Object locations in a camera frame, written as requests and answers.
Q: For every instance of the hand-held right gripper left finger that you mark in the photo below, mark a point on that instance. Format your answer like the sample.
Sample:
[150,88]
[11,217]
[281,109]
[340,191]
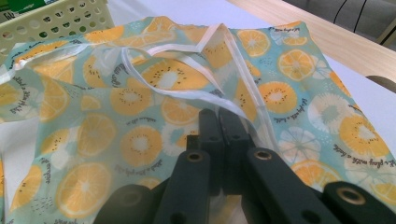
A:
[211,130]

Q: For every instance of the orange fruit print cloth bag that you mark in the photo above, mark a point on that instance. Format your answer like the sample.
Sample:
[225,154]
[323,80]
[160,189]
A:
[140,143]

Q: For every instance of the green box with white circle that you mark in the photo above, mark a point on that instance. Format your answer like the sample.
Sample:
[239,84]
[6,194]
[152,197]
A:
[28,4]

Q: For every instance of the wooden table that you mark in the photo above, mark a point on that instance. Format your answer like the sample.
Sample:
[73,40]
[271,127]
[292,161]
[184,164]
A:
[311,31]

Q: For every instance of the pale yellow plastic basket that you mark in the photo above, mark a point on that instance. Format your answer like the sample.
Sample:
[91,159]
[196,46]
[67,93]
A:
[62,18]

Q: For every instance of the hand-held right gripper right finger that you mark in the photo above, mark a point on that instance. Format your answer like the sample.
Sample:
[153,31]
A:
[233,133]

